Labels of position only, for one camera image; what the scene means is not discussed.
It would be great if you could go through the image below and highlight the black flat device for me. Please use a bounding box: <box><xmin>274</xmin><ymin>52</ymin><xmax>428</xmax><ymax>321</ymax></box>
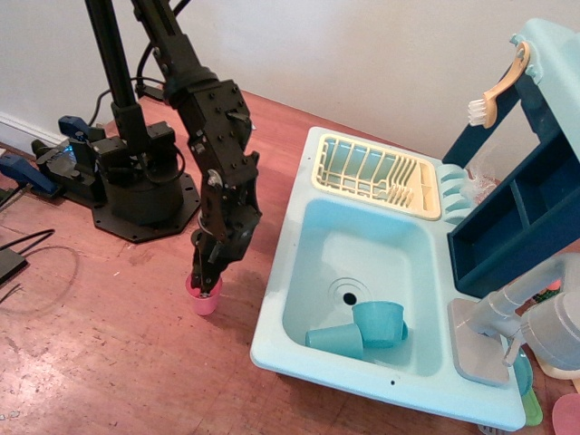
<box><xmin>0</xmin><ymin>248</ymin><xmax>28</xmax><ymax>285</ymax></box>

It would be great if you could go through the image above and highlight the teal plastic cup lying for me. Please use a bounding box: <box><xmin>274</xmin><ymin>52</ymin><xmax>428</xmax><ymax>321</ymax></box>
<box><xmin>304</xmin><ymin>324</ymin><xmax>363</xmax><ymax>360</ymax></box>

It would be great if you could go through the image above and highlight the tan dish brush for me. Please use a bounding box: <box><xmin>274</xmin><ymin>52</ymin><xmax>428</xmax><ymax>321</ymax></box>
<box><xmin>468</xmin><ymin>41</ymin><xmax>531</xmax><ymax>129</ymax></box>

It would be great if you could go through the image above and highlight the dark blue toy shelf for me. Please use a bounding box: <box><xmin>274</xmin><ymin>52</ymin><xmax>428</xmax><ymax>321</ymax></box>
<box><xmin>448</xmin><ymin>76</ymin><xmax>579</xmax><ymax>298</ymax></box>

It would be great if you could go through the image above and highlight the teal cup with handle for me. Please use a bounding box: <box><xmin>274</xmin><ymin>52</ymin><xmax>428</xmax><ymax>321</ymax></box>
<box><xmin>352</xmin><ymin>301</ymin><xmax>409</xmax><ymax>349</ymax></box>

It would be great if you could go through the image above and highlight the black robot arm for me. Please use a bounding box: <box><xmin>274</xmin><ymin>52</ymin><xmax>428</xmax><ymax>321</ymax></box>
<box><xmin>86</xmin><ymin>1</ymin><xmax>262</xmax><ymax>298</ymax></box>

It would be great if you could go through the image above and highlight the grey toy pot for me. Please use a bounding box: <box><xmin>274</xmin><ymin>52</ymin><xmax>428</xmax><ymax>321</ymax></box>
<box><xmin>521</xmin><ymin>292</ymin><xmax>579</xmax><ymax>371</ymax></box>

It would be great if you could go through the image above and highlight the blue black clamp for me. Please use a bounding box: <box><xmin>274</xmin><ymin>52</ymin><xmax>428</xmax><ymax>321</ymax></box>
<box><xmin>31</xmin><ymin>116</ymin><xmax>106</xmax><ymax>208</ymax></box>

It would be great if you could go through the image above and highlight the teal plastic plate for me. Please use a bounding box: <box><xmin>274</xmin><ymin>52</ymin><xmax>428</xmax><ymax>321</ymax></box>
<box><xmin>513</xmin><ymin>348</ymin><xmax>534</xmax><ymax>396</ymax></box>

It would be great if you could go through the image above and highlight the pink plate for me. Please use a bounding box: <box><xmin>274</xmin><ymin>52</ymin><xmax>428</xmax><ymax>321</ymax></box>
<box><xmin>552</xmin><ymin>393</ymin><xmax>580</xmax><ymax>435</ymax></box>

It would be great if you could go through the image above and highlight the black cable loop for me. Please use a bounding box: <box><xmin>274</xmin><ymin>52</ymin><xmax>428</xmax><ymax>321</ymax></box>
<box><xmin>0</xmin><ymin>228</ymin><xmax>81</xmax><ymax>316</ymax></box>

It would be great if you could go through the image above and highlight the light blue toy sink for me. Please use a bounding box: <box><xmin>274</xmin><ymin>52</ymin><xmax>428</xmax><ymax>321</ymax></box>
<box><xmin>250</xmin><ymin>127</ymin><xmax>526</xmax><ymax>430</ymax></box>

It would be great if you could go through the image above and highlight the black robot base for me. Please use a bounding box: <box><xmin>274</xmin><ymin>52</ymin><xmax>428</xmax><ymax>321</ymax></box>
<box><xmin>92</xmin><ymin>136</ymin><xmax>200</xmax><ymax>244</ymax></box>

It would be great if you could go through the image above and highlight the grey toy faucet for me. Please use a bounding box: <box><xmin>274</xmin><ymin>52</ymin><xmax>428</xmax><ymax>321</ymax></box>
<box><xmin>448</xmin><ymin>253</ymin><xmax>579</xmax><ymax>387</ymax></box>

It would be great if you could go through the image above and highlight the green plastic plate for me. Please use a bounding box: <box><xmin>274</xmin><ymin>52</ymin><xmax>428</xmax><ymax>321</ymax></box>
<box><xmin>521</xmin><ymin>388</ymin><xmax>544</xmax><ymax>427</ymax></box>

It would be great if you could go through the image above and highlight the blue clamp handle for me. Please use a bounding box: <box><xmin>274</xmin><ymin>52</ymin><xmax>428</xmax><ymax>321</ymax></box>
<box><xmin>1</xmin><ymin>154</ymin><xmax>59</xmax><ymax>198</ymax></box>

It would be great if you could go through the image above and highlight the cream dish rack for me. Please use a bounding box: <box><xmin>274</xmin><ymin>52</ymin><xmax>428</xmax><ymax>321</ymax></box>
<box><xmin>312</xmin><ymin>133</ymin><xmax>441</xmax><ymax>221</ymax></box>

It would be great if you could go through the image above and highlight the pink plastic cup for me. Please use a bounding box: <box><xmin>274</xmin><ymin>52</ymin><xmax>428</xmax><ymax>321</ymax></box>
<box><xmin>185</xmin><ymin>275</ymin><xmax>223</xmax><ymax>316</ymax></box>

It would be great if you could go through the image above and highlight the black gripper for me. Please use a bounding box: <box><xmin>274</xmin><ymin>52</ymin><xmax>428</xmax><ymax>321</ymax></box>
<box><xmin>188</xmin><ymin>188</ymin><xmax>262</xmax><ymax>297</ymax></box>

